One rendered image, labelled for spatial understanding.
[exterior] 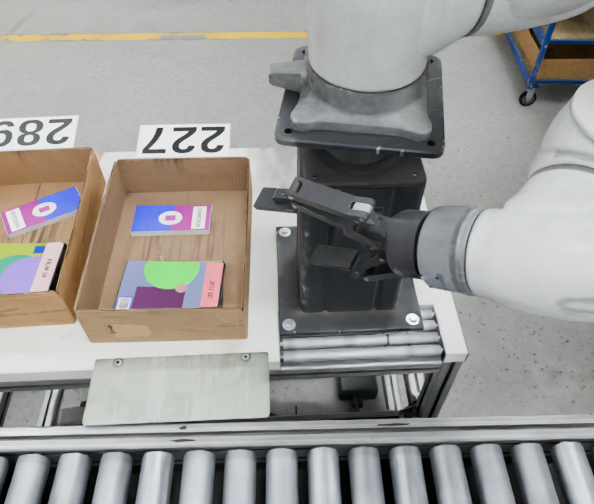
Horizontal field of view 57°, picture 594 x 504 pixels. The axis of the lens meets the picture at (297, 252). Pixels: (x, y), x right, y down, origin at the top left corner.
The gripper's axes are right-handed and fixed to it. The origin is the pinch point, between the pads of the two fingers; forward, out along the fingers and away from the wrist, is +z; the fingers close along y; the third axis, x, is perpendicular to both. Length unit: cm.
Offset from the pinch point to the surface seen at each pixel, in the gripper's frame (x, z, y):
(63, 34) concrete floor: 121, 273, 30
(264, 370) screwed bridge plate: -15.3, 15.3, 23.6
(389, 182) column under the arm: 12.6, -6.0, 6.5
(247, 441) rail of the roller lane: -26.7, 11.0, 22.6
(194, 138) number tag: 23, 48, 8
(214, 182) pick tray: 18, 46, 16
